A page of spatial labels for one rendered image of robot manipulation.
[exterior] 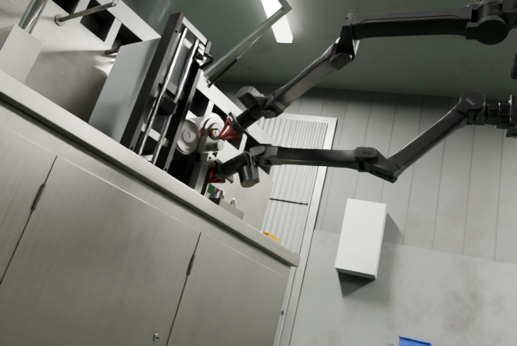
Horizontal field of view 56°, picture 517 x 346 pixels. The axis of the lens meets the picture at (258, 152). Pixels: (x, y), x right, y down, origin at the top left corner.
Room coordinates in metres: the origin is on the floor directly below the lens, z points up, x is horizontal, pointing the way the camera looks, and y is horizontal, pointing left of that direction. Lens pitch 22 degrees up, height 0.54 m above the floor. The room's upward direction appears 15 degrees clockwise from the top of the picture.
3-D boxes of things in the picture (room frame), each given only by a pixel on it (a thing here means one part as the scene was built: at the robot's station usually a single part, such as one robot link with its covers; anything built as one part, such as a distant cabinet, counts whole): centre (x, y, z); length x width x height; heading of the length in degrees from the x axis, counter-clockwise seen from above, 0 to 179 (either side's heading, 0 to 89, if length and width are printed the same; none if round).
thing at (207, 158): (1.65, 0.17, 1.05); 0.06 x 0.05 x 0.31; 51
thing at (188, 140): (1.68, 0.35, 1.17); 0.26 x 0.12 x 0.12; 51
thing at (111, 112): (1.54, 0.51, 1.17); 0.34 x 0.05 x 0.54; 51
